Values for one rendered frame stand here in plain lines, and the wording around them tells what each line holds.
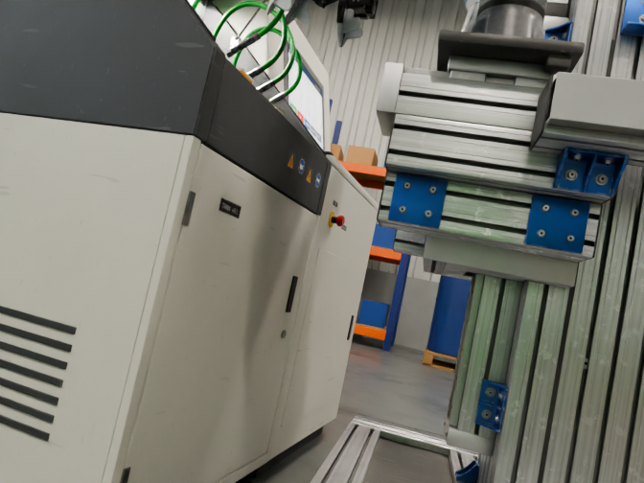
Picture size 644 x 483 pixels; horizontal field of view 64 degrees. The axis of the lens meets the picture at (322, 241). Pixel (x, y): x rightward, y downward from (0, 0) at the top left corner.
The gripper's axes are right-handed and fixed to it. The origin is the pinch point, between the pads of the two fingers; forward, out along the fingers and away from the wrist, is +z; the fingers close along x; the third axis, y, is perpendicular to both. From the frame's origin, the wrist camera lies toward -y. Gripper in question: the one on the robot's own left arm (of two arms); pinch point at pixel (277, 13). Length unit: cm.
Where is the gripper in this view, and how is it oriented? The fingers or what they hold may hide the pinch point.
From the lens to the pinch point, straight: 138.8
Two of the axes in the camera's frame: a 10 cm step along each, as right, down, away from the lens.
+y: 5.5, 7.8, -3.0
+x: 5.2, -0.4, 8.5
